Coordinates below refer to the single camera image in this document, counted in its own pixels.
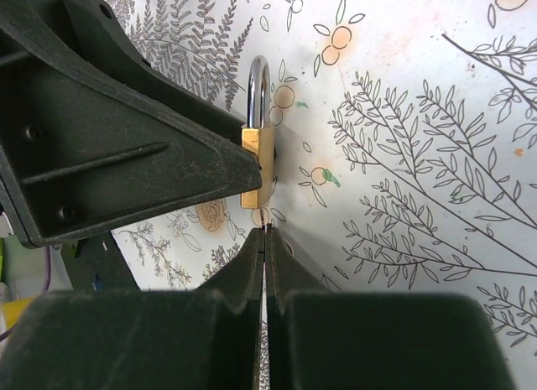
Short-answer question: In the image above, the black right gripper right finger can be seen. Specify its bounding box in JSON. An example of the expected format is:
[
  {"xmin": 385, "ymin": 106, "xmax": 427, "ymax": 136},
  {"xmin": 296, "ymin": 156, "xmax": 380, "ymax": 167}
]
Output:
[{"xmin": 266, "ymin": 226, "xmax": 514, "ymax": 389}]

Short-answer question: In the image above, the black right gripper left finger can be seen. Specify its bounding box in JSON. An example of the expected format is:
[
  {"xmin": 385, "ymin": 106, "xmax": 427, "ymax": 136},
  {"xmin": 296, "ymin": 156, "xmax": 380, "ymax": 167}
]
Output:
[{"xmin": 1, "ymin": 228, "xmax": 265, "ymax": 389}]

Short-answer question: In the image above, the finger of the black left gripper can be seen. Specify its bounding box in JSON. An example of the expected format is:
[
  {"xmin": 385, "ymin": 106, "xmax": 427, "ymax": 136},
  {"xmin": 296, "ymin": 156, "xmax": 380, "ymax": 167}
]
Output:
[
  {"xmin": 27, "ymin": 0, "xmax": 242, "ymax": 145},
  {"xmin": 1, "ymin": 24, "xmax": 262, "ymax": 248}
]

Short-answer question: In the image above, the small brass padlock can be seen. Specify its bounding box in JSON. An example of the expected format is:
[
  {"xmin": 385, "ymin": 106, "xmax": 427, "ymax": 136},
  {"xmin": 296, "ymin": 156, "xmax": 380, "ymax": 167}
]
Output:
[{"xmin": 241, "ymin": 55, "xmax": 275, "ymax": 210}]

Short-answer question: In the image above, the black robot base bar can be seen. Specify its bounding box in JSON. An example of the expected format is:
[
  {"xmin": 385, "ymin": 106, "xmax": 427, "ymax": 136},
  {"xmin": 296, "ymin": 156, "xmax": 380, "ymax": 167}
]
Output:
[{"xmin": 60, "ymin": 232, "xmax": 139, "ymax": 291}]

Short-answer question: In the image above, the floral table mat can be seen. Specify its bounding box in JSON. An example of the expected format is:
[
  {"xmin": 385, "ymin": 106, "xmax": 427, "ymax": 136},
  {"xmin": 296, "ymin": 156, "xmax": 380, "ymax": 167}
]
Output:
[{"xmin": 104, "ymin": 0, "xmax": 536, "ymax": 389}]

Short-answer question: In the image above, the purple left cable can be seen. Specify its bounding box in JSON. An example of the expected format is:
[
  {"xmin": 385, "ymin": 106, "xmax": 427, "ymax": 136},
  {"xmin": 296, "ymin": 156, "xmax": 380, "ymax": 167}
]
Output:
[{"xmin": 0, "ymin": 247, "xmax": 54, "ymax": 345}]

